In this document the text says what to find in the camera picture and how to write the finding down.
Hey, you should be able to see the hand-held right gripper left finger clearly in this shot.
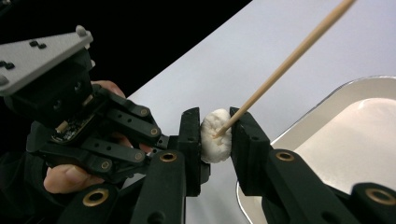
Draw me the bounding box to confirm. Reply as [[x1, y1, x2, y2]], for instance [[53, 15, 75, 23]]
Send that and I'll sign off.
[[178, 106, 211, 198]]

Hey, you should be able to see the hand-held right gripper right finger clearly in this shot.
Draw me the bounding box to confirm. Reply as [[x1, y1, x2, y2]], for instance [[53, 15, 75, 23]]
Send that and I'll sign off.
[[229, 106, 272, 198]]

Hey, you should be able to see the white marshmallow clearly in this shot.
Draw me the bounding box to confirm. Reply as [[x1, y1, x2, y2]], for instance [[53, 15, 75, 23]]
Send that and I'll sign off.
[[200, 107, 233, 164]]

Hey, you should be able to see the cream metal tray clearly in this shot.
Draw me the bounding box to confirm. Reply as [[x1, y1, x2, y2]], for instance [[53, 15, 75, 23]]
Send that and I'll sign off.
[[235, 75, 396, 224]]

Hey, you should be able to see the wooden skewer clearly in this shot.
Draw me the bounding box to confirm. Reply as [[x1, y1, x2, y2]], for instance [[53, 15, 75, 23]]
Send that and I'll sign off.
[[213, 0, 359, 139]]

